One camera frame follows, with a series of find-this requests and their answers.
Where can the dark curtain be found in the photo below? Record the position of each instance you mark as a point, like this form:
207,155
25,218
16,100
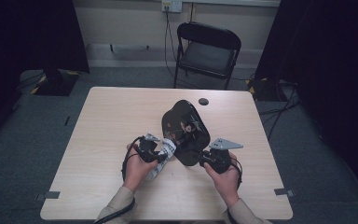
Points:
28,37
332,62

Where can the person's right hand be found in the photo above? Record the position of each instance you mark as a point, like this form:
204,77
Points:
228,183

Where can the person's left hand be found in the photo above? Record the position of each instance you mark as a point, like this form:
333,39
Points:
136,171

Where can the black stand base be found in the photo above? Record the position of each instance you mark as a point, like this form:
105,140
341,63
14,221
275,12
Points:
56,83
265,90

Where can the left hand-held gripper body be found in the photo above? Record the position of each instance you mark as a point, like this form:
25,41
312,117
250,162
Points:
149,151

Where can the white checked cloth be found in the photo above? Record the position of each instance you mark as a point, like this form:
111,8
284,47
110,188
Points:
167,147

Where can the black round table grommet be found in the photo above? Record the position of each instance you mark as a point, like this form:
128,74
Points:
203,101

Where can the grey tape strip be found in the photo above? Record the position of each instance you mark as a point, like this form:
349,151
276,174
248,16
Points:
282,192
51,195

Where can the white wall socket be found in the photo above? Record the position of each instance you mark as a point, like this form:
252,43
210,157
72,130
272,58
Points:
171,5

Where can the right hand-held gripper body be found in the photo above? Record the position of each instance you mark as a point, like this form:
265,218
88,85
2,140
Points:
219,160

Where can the black folding chair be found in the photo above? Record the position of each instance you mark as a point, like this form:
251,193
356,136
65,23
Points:
208,56

